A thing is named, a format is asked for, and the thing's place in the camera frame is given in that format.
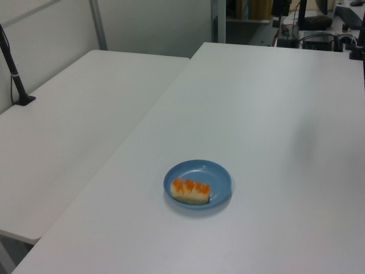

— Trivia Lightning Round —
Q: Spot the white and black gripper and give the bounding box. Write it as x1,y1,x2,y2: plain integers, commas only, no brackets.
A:
270,0,289,29

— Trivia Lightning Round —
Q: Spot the orange glazed bread roll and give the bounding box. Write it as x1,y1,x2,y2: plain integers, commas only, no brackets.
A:
170,178,211,205

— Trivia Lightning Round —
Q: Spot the wooden shelf panel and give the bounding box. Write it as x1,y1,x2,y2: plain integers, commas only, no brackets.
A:
235,0,272,21

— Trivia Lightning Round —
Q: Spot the black monitor stand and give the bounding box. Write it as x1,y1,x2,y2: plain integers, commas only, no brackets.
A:
297,0,334,31

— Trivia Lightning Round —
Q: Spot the black open equipment box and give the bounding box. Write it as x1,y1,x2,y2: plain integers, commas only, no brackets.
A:
301,31,335,52

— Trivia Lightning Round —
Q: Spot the black keyboard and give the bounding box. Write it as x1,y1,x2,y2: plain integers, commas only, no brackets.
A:
334,6,363,29

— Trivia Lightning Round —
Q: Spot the blue round plastic plate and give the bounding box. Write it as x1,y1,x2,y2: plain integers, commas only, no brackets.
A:
163,159,233,211

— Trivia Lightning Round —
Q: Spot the white side table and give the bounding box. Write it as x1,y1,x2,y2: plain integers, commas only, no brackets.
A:
0,50,191,241

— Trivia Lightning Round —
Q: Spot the black electronics box with wires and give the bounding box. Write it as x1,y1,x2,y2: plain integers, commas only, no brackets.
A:
275,23,300,48

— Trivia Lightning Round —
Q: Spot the dark grey cabinet post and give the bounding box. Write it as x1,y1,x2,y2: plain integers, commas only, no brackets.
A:
212,0,228,44

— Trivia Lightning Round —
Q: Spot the black camera stand clamp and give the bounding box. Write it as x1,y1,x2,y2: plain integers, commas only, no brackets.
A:
348,17,365,61

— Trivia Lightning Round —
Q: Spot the grey metal frame post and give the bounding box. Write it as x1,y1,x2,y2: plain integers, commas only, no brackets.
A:
89,0,108,51

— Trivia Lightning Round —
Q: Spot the black camera pole stand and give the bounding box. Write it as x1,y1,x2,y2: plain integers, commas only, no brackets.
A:
0,22,37,107

